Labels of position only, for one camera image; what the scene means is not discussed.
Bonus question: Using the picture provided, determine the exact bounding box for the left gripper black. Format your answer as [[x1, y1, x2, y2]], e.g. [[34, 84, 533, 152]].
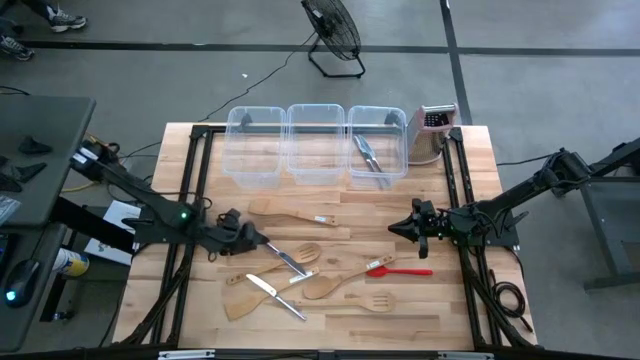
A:
[[204, 208, 270, 257]]

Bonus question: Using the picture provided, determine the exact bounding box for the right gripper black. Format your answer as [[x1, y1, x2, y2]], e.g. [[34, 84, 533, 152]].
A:
[[388, 199, 444, 244]]

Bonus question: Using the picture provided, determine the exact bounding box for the narrow wooden spatula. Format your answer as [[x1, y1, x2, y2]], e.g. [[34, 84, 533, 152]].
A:
[[247, 198, 340, 228]]

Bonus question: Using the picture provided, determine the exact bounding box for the red silicone spatula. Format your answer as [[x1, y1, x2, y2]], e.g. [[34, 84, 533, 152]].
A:
[[365, 265, 434, 279]]

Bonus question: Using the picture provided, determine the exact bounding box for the wooden pronged spoon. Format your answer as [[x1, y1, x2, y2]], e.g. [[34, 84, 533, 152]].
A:
[[225, 242, 323, 287]]

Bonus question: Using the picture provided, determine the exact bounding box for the wide wooden spatula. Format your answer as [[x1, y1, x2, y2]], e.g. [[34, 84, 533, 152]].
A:
[[223, 266, 320, 322]]

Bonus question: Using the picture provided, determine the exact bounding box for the wooden round spoon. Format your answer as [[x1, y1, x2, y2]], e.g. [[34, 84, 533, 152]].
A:
[[301, 255, 396, 301]]

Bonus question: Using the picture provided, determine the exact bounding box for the wooden slotted spoon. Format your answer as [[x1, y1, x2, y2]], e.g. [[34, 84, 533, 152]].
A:
[[292, 291, 397, 315]]

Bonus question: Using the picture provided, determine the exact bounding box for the clear plastic bin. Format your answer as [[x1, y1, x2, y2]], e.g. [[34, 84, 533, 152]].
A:
[[221, 104, 287, 191], [285, 102, 347, 187], [346, 104, 409, 191]]

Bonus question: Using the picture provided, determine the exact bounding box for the metal box grater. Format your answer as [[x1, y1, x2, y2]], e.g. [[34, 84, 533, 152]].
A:
[[407, 102, 460, 167]]

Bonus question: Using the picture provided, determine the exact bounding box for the white booklet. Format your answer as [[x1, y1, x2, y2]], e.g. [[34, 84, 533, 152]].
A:
[[83, 199, 144, 267]]

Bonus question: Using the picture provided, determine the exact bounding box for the white yellow can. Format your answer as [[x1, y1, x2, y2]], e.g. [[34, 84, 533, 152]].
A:
[[51, 247, 91, 279]]

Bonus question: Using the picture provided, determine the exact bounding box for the black floor fan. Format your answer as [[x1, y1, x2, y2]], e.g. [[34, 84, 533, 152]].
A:
[[300, 0, 367, 80]]

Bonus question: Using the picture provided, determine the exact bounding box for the dark grey stand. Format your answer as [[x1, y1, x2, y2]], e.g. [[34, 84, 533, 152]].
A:
[[552, 137, 640, 292]]

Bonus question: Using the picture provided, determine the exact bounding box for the black computer mouse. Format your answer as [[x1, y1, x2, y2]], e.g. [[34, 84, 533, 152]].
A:
[[3, 258, 42, 309]]

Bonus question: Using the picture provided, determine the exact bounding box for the black cloth piece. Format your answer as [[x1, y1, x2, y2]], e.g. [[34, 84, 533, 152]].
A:
[[18, 135, 53, 156], [0, 154, 49, 194]]

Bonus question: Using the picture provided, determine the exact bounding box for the grey desk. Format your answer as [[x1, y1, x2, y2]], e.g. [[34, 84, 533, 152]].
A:
[[0, 94, 97, 354]]

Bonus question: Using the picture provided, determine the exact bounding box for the clear plastic bag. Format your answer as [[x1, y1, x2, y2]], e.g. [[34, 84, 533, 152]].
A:
[[0, 194, 22, 227]]

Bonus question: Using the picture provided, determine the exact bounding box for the person's shoe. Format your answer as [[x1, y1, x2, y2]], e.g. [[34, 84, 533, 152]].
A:
[[47, 5, 88, 34], [0, 33, 36, 63]]

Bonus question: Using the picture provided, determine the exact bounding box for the person's leg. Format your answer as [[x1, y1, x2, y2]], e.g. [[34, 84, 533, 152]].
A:
[[19, 0, 61, 16]]

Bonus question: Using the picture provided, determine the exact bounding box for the black table frame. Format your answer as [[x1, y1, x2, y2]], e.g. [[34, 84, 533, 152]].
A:
[[113, 123, 539, 354]]

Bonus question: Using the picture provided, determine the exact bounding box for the silver frame bracket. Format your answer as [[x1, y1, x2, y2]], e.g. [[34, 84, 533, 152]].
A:
[[158, 349, 216, 360], [438, 351, 495, 360]]

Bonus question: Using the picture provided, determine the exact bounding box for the coiled black cable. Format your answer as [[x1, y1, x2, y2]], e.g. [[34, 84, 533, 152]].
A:
[[487, 268, 535, 335]]

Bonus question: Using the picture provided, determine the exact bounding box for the black floor cable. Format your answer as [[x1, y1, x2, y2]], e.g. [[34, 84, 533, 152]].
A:
[[107, 141, 164, 201]]

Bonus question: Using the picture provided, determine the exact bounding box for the black fan cable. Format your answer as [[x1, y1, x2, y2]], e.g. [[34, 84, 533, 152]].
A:
[[197, 30, 319, 124]]

